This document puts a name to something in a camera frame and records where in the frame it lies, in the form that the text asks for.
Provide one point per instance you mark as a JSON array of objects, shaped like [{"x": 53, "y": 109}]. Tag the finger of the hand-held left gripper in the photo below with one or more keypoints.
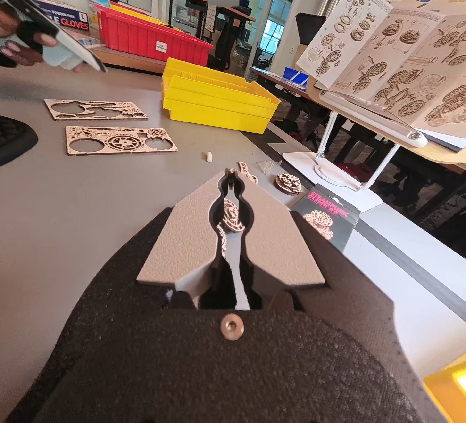
[{"x": 82, "y": 50}]

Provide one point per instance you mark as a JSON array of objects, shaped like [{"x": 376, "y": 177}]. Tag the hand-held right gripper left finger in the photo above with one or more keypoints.
[{"x": 182, "y": 248}]

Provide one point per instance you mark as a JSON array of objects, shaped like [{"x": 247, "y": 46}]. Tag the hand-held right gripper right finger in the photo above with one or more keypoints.
[{"x": 284, "y": 248}]

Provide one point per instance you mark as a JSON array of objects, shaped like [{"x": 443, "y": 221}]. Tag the wooden gear assembly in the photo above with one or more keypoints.
[{"x": 231, "y": 217}]

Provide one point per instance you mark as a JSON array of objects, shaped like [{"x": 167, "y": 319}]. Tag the wooden puzzle sheet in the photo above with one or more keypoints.
[
  {"x": 51, "y": 110},
  {"x": 72, "y": 152}
]

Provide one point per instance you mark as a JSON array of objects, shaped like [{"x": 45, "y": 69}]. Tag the ornate wooden bracket piece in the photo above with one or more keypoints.
[{"x": 249, "y": 173}]

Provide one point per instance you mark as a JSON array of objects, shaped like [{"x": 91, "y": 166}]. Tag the person's left hand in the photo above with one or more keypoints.
[{"x": 14, "y": 48}]

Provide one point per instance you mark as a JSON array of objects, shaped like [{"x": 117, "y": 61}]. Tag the blue glove box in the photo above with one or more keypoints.
[{"x": 65, "y": 17}]

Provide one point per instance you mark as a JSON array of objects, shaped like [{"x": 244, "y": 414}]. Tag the black puzzle box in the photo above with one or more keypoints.
[{"x": 327, "y": 219}]

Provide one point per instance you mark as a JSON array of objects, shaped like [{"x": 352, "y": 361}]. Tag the small round wooden gear stack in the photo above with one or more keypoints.
[{"x": 288, "y": 183}]

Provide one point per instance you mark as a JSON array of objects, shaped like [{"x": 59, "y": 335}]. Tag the red plastic bin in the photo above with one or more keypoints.
[{"x": 153, "y": 41}]

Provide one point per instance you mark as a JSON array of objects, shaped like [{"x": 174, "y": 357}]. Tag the clear plastic bag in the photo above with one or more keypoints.
[{"x": 269, "y": 166}]

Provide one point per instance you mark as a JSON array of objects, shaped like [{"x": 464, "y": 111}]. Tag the white book stand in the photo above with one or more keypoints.
[{"x": 302, "y": 164}]

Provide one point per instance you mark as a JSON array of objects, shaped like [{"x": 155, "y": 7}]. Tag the small white peg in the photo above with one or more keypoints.
[{"x": 207, "y": 157}]

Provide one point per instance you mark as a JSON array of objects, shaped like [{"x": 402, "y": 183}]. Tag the black mesh cushion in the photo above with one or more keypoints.
[{"x": 14, "y": 139}]

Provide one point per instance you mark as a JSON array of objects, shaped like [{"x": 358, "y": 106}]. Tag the wooden side table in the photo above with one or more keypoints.
[{"x": 276, "y": 79}]

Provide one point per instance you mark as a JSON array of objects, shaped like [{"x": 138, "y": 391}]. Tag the small blue bin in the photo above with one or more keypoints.
[{"x": 295, "y": 76}]

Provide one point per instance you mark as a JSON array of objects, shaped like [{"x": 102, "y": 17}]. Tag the tan chair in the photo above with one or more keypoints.
[{"x": 301, "y": 52}]

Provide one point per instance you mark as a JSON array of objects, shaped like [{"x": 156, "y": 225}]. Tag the black flat panel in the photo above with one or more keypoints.
[{"x": 309, "y": 28}]

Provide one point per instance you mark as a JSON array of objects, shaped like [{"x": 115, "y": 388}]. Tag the large folded instruction sheet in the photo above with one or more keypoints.
[{"x": 418, "y": 66}]

